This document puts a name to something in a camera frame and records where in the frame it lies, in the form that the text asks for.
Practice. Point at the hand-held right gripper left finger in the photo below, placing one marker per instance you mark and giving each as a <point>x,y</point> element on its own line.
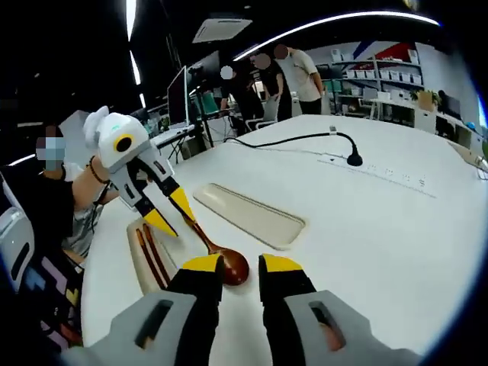
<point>190,328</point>

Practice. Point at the grey storage shelf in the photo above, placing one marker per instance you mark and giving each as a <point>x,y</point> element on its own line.
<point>375,85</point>

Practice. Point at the person's clothed torso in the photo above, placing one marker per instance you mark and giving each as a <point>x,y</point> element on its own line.
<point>42,206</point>

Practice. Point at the person's right hand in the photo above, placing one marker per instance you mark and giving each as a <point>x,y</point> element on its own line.
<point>334,339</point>

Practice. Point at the long ceiling light strip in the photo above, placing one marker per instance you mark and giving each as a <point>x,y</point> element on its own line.
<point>131,15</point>
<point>343,16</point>

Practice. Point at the beige cutlery case base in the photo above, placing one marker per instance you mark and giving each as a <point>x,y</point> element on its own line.
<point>167,248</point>

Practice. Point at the computer monitor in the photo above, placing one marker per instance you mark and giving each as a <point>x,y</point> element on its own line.
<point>177,97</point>

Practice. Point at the brown wooden spoon utensil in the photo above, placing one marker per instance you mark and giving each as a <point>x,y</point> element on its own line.
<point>236,267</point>

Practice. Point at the row of white storage bins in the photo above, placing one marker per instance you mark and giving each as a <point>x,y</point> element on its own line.
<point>396,74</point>

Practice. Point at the green chair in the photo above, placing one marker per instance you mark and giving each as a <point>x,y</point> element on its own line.
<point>209,104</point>

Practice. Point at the beige cutlery case lid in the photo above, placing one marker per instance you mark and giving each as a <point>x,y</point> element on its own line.
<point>248,213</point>

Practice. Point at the cardboard box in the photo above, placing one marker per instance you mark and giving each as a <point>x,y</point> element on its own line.
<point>427,102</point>

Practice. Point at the white chest-worn device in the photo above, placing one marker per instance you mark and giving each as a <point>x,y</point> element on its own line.
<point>13,244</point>

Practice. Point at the brown wooden chopstick utensil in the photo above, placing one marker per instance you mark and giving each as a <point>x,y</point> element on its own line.
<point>158,255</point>
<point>149,259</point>

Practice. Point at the white office chair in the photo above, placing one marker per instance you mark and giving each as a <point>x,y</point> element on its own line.
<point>268,110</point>

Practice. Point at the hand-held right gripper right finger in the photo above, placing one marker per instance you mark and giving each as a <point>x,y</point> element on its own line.
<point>289,328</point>

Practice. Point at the ceiling air conditioner vent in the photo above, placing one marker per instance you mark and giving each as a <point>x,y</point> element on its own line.
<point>221,30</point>

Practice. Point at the white side desk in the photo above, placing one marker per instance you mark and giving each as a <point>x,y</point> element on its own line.
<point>171,135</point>

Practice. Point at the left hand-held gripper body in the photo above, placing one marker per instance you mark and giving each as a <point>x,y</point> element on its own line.
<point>114,129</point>

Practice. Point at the white office desk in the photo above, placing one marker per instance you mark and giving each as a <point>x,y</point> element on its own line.
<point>425,118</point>

